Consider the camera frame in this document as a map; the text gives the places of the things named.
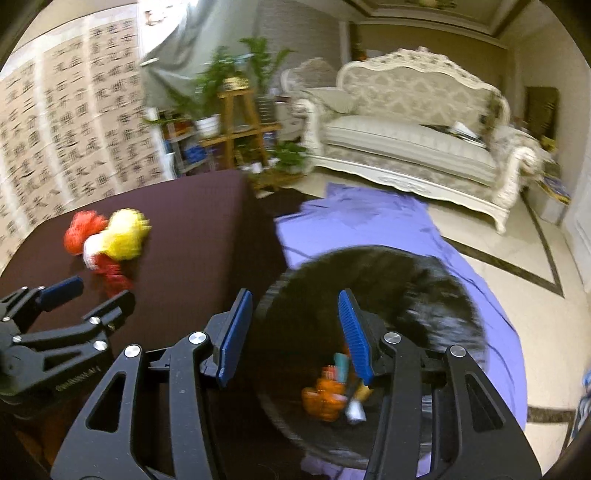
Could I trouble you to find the blue crate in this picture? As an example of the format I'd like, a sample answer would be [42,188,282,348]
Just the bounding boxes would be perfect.
[178,138,206,167]

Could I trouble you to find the dark wooden frame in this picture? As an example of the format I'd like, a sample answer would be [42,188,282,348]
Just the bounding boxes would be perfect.
[526,85,560,141]

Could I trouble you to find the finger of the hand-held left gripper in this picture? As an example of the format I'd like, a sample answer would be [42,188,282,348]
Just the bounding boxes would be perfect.
[81,291,137,354]
[0,276,85,329]

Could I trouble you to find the cream carved armchair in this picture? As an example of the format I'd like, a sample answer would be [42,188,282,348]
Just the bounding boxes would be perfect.
[281,58,342,139]

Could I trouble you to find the low green floor plant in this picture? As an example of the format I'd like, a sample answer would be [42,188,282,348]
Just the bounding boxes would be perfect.
[249,141,311,190]

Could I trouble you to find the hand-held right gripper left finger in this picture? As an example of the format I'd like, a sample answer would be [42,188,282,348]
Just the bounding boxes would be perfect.
[54,288,254,480]

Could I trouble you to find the teal and white tube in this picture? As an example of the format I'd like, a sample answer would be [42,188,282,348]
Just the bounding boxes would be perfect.
[333,353,354,384]

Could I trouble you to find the tall green plant dark pot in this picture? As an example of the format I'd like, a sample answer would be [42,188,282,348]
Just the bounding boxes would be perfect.
[240,36,296,123]

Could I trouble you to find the cream carved sofa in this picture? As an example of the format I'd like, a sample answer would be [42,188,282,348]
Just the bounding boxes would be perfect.
[300,46,543,236]

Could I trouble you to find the beige cushion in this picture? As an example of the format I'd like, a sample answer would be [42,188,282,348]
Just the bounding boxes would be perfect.
[307,88,356,114]

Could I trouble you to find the small dark red mesh bundle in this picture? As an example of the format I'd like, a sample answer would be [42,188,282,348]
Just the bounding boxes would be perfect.
[90,254,134,296]

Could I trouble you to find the yellow foam fruit net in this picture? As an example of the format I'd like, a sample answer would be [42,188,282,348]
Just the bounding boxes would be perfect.
[83,209,152,268]

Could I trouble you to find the row of calligraphy wall scrolls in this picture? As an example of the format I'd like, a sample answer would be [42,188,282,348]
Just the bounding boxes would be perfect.
[0,23,178,273]

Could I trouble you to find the wooden plant stand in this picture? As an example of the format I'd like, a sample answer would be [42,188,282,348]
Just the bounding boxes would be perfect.
[198,88,282,171]

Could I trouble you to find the purple floor cloth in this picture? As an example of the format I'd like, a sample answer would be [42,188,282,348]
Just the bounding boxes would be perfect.
[274,182,529,478]

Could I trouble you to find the green plant in white pot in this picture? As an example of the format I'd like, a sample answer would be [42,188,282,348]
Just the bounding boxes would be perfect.
[185,46,241,138]

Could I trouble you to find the grey curtain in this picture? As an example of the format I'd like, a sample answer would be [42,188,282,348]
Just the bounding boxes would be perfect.
[139,0,259,93]

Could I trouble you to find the orange plastic bag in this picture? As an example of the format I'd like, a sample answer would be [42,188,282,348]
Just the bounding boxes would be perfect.
[301,364,352,422]

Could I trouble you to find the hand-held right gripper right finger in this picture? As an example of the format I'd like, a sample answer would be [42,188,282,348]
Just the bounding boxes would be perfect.
[338,289,542,480]

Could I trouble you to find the black trash bin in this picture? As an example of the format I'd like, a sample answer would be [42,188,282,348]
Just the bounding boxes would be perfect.
[253,247,488,462]

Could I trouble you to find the red mesh fruit net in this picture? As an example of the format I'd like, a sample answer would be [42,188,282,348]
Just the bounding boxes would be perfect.
[64,210,109,257]

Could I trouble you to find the blue and yellow box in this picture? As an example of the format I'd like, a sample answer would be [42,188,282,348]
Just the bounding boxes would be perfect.
[538,175,573,227]

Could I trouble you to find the books on sofa seat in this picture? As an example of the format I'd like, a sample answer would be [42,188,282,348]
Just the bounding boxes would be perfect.
[425,121,490,148]

